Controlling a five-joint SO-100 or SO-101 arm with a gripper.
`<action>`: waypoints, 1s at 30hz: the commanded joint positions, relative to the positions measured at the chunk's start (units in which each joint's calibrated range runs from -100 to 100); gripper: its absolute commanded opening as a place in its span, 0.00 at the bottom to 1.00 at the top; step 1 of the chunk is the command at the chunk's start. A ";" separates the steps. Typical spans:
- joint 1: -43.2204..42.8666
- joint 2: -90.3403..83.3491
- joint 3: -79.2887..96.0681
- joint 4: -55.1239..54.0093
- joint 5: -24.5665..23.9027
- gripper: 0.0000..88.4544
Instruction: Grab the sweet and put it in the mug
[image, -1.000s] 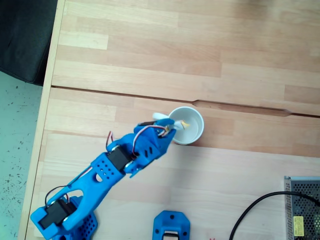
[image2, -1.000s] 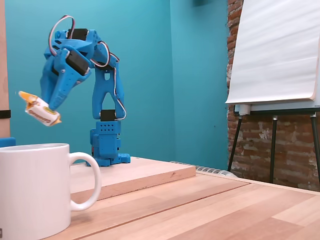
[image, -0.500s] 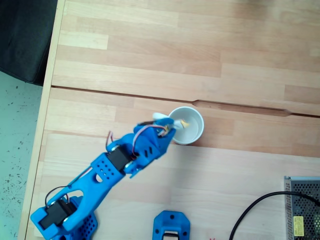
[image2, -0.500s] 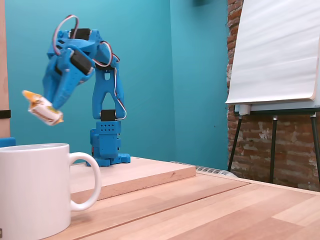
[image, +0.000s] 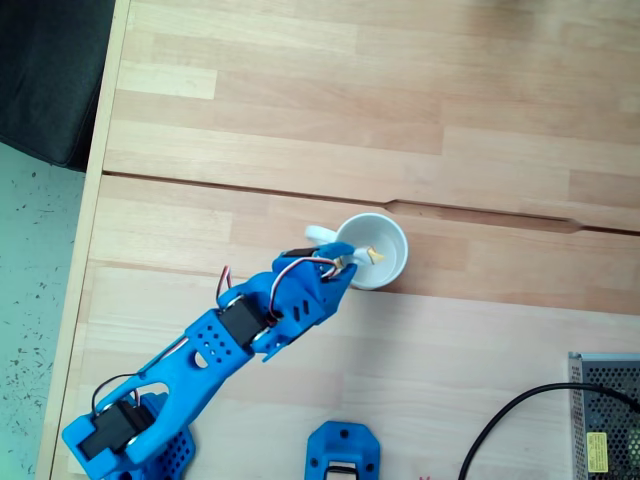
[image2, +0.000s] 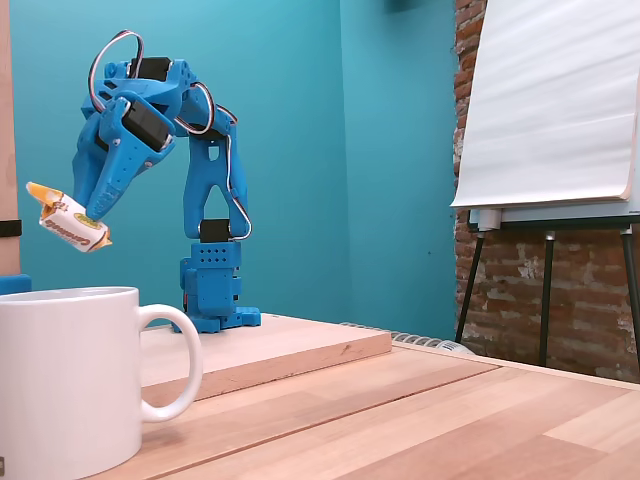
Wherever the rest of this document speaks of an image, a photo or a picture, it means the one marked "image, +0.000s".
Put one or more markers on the white sweet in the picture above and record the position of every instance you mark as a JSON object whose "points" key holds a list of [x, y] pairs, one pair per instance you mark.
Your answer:
{"points": [[369, 256]]}

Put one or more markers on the white ceramic mug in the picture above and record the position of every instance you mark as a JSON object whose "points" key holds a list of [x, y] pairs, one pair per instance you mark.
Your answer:
{"points": [[385, 235]]}

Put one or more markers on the wooden base board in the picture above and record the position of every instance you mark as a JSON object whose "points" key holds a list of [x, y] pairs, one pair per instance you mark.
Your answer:
{"points": [[400, 375]]}

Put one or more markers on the blue printed part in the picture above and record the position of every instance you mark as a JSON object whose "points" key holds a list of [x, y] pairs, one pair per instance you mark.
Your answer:
{"points": [[345, 442]]}

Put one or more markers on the perforated metal power supply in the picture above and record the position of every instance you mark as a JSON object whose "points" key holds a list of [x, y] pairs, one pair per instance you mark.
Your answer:
{"points": [[620, 425]]}

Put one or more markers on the dark grey upholstered seat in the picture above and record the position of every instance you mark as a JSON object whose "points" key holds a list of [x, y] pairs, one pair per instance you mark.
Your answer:
{"points": [[45, 75]]}

